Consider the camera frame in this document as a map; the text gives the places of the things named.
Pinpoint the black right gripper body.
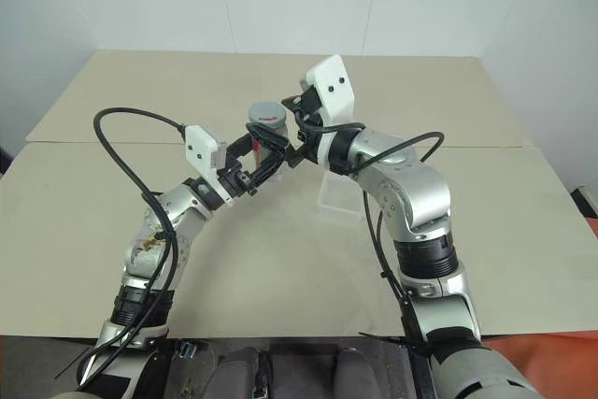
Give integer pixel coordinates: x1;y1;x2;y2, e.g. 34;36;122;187
291;84;329;141

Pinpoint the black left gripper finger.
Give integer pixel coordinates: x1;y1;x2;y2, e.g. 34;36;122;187
250;147;288;186
226;131;257;160

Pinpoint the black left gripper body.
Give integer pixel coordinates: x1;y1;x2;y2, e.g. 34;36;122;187
218;155;259;199

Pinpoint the small red-capped vial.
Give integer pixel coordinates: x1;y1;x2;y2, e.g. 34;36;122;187
251;132;283;177

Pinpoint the grey bottle cap red mark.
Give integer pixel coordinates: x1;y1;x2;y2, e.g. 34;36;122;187
247;100;289;137

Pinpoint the clear plastic box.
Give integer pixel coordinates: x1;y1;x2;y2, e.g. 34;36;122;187
317;173;368;222

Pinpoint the dark rounded padded shape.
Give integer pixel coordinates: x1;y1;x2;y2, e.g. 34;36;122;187
215;347;263;399
335;346;380;399

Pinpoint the dark grey flat pad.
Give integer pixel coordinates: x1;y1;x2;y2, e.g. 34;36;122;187
268;342;340;399

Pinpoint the dark object with white edge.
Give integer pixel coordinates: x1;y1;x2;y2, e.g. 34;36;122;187
571;183;598;221

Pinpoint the orange red object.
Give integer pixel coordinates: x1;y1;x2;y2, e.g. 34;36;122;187
480;322;598;399

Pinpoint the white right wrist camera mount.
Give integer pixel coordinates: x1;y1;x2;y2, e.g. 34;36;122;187
301;53;357;169

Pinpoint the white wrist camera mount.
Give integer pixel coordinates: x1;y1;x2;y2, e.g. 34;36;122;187
183;124;235;207
301;53;357;169

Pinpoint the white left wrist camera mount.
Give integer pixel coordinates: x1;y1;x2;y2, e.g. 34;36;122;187
183;124;235;207

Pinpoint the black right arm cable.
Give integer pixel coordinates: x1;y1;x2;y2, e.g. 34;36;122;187
294;108;446;353

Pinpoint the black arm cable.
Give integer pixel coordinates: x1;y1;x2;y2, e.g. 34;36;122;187
294;108;446;353
77;107;188;389

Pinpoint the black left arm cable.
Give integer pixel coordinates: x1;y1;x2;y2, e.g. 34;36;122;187
77;107;188;389

